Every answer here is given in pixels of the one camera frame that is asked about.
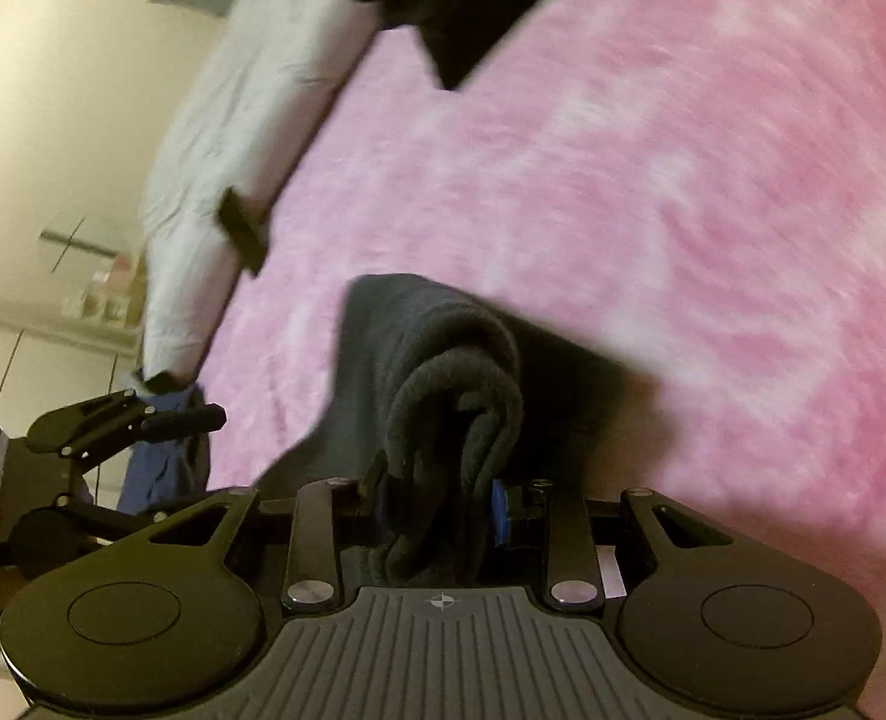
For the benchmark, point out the pink rose blanket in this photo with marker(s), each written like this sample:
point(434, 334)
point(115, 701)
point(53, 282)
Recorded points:
point(696, 188)

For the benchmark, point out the black fleece pants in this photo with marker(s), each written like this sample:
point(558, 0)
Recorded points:
point(439, 399)

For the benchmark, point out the cream desktop shelf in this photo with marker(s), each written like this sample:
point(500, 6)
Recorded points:
point(109, 292)

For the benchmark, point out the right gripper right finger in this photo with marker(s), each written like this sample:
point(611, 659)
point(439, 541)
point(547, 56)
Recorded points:
point(544, 538)

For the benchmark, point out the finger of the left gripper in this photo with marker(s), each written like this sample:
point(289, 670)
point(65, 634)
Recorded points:
point(103, 426)
point(90, 528)

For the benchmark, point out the cream wardrobe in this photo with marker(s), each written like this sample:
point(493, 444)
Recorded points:
point(49, 360)

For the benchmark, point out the grey striped duvet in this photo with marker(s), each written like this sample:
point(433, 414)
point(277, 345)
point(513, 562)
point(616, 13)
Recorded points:
point(251, 112)

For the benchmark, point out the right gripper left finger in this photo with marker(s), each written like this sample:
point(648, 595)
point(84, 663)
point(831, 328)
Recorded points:
point(329, 516)

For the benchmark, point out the pile of dark clothes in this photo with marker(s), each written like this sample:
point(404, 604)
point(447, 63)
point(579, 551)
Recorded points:
point(175, 469)

